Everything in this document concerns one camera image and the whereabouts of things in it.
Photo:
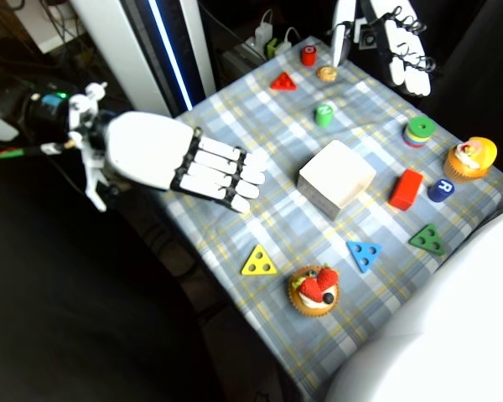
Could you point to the blue cylinder block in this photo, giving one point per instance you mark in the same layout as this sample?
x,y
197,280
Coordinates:
x,y
441,189

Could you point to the blue plaid tablecloth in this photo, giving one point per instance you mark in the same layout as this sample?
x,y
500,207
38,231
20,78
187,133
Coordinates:
x,y
285,218

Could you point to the blue triangle block with holes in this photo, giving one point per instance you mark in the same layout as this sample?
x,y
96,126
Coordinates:
x,y
364,253

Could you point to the white robot body shell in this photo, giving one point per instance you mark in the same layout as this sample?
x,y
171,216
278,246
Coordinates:
x,y
444,318

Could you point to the green cylinder block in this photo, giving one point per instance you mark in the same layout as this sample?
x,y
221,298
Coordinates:
x,y
323,114

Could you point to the green triangle block with holes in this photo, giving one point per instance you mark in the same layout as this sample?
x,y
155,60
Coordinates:
x,y
428,239

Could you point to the red triangle block with holes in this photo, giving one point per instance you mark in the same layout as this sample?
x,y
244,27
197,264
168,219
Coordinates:
x,y
283,81

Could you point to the red rectangular block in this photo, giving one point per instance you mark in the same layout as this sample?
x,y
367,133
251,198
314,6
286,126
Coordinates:
x,y
406,189

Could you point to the yellow triangle block with holes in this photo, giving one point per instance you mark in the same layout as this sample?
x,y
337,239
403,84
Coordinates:
x,y
258,261

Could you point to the yellow cream cupcake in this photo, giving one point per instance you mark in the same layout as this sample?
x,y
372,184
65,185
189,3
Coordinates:
x,y
471,159

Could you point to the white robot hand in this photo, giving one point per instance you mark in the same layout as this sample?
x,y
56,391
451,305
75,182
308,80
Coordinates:
x,y
406,50
151,146

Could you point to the green plug adapter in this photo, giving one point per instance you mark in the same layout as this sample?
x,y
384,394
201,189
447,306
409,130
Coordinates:
x,y
272,47

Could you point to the red cylinder block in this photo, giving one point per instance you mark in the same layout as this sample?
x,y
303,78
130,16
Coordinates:
x,y
308,55

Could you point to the white power charger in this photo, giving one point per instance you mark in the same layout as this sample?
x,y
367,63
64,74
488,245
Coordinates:
x,y
291,39
265,31

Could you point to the strawberry cupcake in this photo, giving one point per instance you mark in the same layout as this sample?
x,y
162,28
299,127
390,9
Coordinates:
x,y
314,291

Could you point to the white paper box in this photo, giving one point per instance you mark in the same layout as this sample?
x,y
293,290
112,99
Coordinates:
x,y
337,178

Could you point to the swirled butter cookie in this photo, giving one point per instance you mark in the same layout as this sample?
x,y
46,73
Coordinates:
x,y
327,73

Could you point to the white column with blue light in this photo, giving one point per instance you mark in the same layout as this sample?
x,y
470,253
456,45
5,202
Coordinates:
x,y
151,50

